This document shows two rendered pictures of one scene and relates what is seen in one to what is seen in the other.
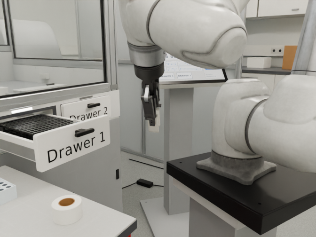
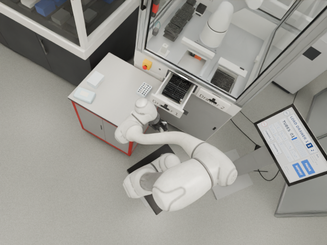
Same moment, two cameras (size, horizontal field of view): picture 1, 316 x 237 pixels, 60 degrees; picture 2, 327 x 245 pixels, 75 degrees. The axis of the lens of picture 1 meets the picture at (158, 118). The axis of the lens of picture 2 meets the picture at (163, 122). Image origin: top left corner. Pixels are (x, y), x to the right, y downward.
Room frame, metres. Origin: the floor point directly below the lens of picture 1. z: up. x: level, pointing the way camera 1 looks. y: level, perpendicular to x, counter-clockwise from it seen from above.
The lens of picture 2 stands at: (0.46, -0.55, 2.35)
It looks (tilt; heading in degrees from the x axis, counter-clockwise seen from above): 63 degrees down; 63
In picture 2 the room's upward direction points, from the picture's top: 25 degrees clockwise
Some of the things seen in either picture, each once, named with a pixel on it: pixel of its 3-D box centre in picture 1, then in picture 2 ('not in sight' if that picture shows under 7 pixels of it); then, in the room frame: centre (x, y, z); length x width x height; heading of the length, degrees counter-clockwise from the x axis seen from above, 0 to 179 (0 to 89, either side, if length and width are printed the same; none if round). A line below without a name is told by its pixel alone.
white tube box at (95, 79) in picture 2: not in sight; (95, 79); (0.27, 0.54, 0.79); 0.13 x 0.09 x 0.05; 57
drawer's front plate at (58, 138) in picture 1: (76, 139); (166, 105); (0.84, 0.26, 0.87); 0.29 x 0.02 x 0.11; 147
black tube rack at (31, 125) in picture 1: (38, 131); (176, 88); (0.94, 0.43, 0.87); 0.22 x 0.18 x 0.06; 57
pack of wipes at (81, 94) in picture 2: not in sight; (84, 95); (0.19, 0.39, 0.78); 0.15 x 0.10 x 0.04; 157
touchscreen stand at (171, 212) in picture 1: (180, 149); (249, 163); (1.69, -0.15, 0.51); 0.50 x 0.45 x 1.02; 16
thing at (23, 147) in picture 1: (37, 132); (176, 88); (0.95, 0.44, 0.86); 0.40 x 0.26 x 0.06; 57
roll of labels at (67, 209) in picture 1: (67, 209); not in sight; (0.59, 0.22, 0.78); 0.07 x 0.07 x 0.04
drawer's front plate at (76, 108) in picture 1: (88, 111); (212, 99); (1.25, 0.33, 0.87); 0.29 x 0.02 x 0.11; 147
